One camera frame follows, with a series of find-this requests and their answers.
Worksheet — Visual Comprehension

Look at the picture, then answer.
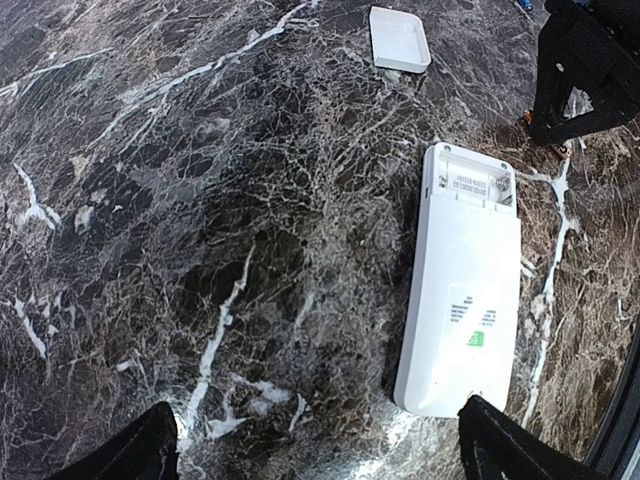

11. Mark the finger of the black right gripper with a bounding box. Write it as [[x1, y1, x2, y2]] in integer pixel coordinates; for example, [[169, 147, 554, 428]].
[[529, 0, 639, 146]]

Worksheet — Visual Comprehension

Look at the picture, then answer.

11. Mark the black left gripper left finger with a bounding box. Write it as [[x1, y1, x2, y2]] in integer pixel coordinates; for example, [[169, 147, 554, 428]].
[[49, 402, 179, 480]]

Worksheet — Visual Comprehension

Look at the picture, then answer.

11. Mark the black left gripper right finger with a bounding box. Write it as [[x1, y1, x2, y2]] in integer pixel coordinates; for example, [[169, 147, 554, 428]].
[[458, 395, 605, 480]]

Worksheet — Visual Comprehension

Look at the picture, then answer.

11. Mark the white remote control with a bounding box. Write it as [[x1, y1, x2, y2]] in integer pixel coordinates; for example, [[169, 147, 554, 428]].
[[393, 142, 521, 418]]

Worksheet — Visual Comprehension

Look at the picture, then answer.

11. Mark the white battery cover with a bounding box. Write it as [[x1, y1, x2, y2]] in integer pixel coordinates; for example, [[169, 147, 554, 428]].
[[369, 6, 431, 74]]

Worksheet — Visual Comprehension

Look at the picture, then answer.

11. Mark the gold AAA battery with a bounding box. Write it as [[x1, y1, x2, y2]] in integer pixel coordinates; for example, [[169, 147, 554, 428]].
[[553, 144, 572, 159]]

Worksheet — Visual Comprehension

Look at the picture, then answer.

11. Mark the blue AAA battery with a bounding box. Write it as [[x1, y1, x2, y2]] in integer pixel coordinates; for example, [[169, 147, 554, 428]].
[[518, 0, 533, 11]]

